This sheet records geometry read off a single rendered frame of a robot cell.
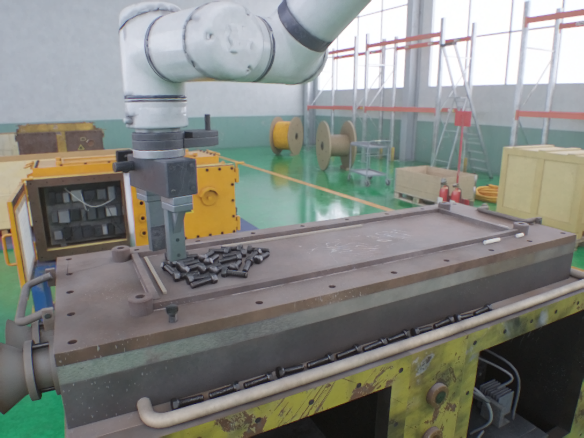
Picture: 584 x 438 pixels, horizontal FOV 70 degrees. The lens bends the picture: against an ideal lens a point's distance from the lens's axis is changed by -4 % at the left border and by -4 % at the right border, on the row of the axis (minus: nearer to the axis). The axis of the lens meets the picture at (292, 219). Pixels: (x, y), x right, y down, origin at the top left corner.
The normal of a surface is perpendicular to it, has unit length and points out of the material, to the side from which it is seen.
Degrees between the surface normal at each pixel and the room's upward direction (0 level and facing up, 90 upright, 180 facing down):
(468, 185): 90
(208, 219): 90
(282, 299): 0
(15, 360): 40
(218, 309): 0
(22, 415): 0
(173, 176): 90
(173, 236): 90
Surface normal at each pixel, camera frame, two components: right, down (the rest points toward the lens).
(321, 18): -0.15, 0.75
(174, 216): -0.74, 0.18
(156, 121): 0.22, 0.26
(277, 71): 0.54, 0.79
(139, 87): -0.18, 0.28
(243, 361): 0.46, 0.23
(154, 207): 0.67, 0.19
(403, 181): -0.89, 0.12
